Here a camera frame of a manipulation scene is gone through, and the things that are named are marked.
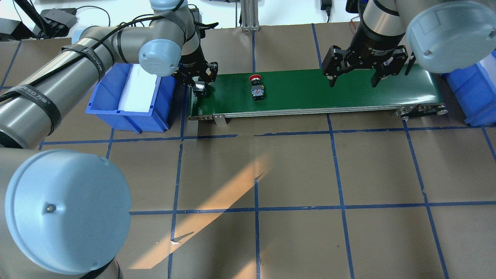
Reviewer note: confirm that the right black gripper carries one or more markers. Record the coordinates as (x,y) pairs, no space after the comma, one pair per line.
(372,42)

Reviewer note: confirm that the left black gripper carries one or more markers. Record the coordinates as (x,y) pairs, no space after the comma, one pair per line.
(192,59)

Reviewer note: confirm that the red push button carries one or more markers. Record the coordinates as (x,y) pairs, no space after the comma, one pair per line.
(257,87)

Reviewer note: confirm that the yellow push button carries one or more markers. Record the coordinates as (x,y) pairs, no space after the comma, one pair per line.
(200,88)

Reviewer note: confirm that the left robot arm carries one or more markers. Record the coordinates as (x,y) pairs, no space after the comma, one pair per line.
(64,213)

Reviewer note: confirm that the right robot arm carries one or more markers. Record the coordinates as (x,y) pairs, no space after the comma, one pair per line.
(440,35)

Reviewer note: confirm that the green conveyor belt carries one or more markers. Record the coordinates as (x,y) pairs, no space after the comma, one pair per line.
(307,91)

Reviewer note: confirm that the white foam pad left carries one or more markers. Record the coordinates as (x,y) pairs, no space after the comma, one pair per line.
(138,92)

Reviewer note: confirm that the left blue bin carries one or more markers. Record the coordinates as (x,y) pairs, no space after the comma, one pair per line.
(106,95)

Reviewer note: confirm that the blue bin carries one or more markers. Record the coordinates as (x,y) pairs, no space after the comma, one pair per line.
(106,95)
(474,89)

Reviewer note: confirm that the right blue bin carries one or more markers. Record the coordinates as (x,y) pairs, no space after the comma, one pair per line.
(474,89)

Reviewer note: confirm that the black device box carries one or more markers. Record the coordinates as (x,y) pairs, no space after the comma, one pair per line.
(59,22)

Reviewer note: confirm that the aluminium profile post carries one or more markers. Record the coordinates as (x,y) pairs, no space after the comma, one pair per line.
(249,16)

